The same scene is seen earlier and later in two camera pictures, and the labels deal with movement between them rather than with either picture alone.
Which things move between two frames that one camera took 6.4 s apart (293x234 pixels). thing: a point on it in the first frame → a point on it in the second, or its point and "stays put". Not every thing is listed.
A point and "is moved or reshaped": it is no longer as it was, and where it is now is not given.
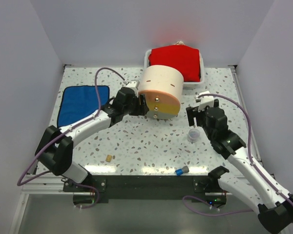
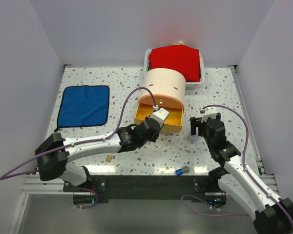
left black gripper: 142,108 → 153,139
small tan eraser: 108,158 stays put
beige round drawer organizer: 162,87 is moved or reshaped
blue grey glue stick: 179,171 stays put
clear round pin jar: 193,135 stays put
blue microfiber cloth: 78,100 stays put
